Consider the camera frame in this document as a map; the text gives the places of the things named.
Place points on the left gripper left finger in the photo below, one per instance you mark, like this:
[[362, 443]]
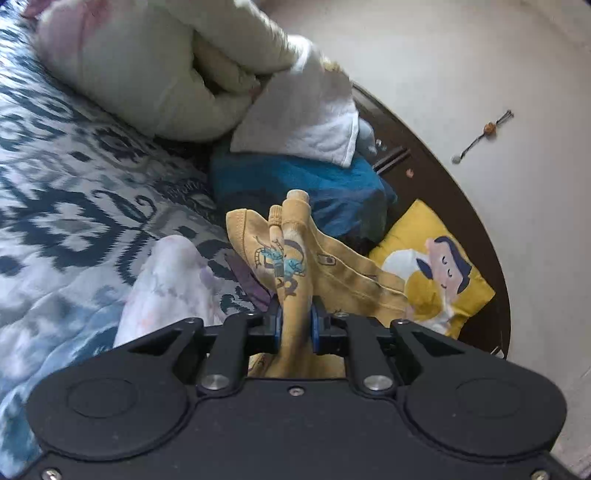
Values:
[[275, 316]]

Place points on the dark wooden headboard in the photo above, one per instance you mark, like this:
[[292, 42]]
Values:
[[414, 172]]

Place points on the yellow cartoon cushion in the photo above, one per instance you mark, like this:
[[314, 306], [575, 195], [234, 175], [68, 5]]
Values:
[[443, 287]]

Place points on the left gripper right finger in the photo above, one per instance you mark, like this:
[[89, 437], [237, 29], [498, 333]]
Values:
[[317, 324]]

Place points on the yellow printed kids garment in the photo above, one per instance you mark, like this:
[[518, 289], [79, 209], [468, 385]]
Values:
[[297, 262]]

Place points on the teal blue pillow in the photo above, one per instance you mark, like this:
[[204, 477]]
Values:
[[350, 204]]

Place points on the blue white patterned bedspread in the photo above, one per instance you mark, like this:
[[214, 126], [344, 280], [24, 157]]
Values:
[[83, 199]]

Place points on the white quilted blanket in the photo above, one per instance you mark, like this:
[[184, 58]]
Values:
[[306, 111]]

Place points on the white floral folded garment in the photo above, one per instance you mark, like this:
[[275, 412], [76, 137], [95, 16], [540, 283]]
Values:
[[174, 283]]

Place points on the pink white duvet bundle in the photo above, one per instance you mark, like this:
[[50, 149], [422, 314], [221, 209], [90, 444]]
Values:
[[179, 70]]

